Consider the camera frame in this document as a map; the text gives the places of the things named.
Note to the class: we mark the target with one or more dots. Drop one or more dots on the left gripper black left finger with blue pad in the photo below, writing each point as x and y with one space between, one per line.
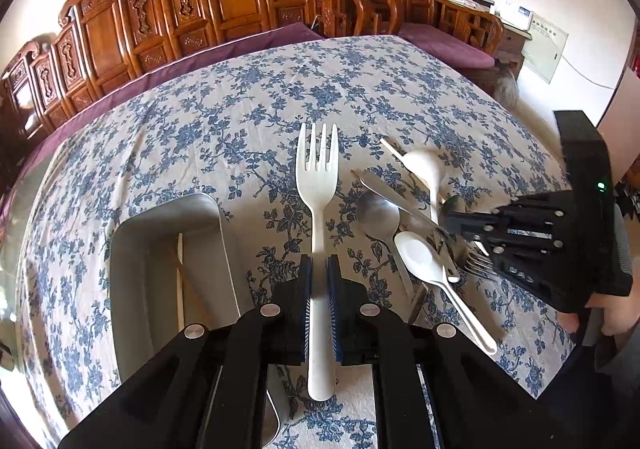
205 390

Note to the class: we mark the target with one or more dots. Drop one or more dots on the metal knife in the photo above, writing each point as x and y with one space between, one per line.
381 188

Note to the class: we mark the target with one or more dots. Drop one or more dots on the large metal spoon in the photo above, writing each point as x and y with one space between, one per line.
380 219

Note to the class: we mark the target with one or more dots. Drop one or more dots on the blue floral tablecloth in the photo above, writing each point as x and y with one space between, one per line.
229 131

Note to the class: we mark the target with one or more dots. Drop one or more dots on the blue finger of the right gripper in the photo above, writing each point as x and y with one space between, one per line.
495 221

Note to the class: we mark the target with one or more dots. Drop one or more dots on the grey metal tray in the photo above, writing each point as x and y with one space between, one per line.
143 285

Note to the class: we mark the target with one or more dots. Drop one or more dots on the purple armchair cushion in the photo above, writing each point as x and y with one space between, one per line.
445 47

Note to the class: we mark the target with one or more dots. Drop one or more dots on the carved wooden sofa bench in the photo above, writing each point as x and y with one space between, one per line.
103 44

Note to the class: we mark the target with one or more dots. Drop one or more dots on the person's right hand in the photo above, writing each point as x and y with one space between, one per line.
619 315

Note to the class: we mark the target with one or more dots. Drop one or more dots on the white device on side table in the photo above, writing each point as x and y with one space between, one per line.
515 15

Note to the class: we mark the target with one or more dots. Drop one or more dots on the white plastic spoon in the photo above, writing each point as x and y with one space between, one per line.
423 262

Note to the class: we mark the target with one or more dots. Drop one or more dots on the white ladle spoon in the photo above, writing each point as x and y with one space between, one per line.
425 165

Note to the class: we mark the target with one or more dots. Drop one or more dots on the light chopstick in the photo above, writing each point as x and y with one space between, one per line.
395 151

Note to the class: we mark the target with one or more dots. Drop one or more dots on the white plastic fork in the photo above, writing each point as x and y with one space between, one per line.
316 179

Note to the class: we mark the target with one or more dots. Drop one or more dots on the purple bench cushion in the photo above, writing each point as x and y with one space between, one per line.
288 35

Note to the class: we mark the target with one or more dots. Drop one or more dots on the white wall panel board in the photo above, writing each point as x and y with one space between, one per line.
545 47

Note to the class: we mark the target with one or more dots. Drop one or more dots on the wooden side table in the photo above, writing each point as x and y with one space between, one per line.
510 49

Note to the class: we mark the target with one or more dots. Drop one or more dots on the metal fork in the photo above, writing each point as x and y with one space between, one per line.
468 260

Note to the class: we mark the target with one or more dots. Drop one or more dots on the small metal spoon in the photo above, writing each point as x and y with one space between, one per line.
454 204

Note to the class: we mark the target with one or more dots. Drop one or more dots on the wooden chopstick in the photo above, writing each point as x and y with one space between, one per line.
179 283

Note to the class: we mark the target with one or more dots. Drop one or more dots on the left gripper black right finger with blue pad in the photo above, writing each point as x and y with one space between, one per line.
432 390

